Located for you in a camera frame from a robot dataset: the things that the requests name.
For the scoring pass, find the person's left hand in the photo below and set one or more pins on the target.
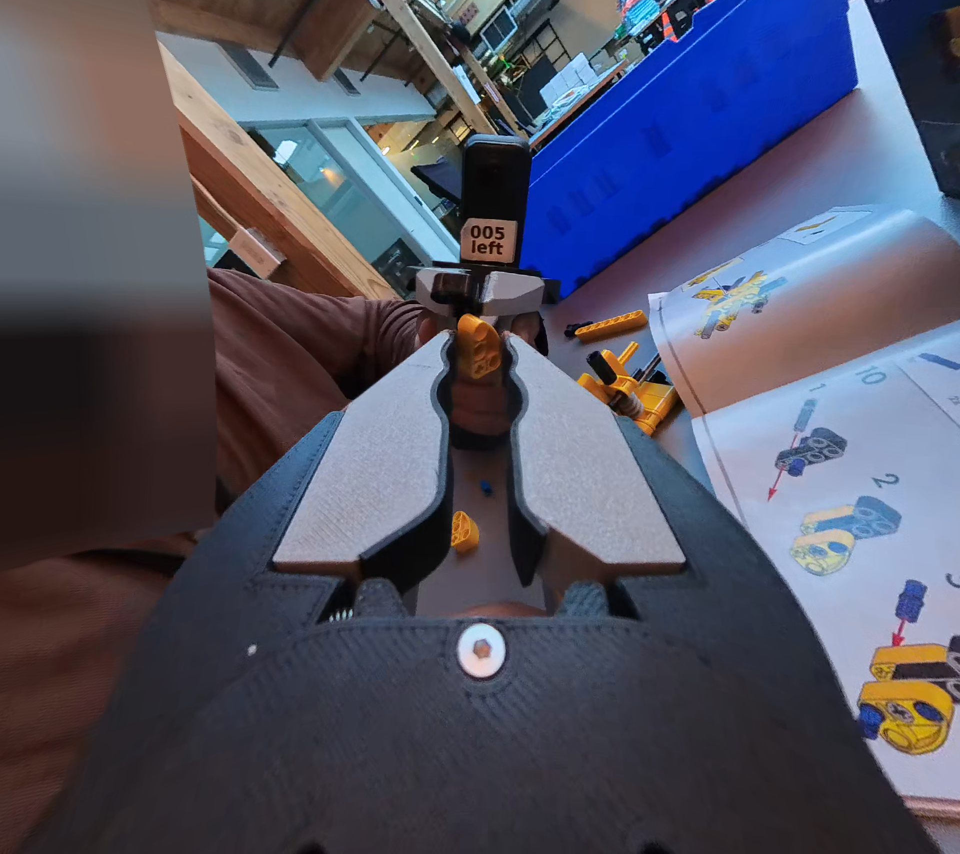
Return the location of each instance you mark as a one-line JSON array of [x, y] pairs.
[[480, 411]]

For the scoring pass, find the blue plastic bin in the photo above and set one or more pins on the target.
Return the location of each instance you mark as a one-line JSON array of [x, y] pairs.
[[712, 118]]

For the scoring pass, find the open instruction booklet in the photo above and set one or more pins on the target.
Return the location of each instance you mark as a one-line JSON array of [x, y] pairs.
[[825, 314]]

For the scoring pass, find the yellow straight toy beam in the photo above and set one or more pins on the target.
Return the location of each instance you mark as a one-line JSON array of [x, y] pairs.
[[611, 326]]

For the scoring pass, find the dark toy set box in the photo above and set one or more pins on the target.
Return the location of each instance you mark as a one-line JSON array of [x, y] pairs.
[[922, 81]]

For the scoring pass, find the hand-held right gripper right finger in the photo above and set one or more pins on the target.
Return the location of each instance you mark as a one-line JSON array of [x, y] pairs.
[[592, 486]]

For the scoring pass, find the person's brown clothing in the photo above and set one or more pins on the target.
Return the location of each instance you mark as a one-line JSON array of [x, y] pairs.
[[75, 681]]

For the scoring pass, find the person's left forearm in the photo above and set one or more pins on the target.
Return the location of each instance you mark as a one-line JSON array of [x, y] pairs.
[[300, 344]]

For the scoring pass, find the yellow toy brick assembly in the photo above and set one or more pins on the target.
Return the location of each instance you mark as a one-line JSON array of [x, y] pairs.
[[630, 389]]

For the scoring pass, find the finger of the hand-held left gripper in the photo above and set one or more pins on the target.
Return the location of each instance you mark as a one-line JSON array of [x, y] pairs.
[[514, 291], [431, 287]]

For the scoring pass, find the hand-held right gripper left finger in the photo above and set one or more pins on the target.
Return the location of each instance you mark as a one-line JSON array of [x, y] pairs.
[[367, 479]]

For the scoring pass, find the yellow curved toy panel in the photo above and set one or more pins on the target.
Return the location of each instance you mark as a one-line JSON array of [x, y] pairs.
[[459, 539], [471, 332]]

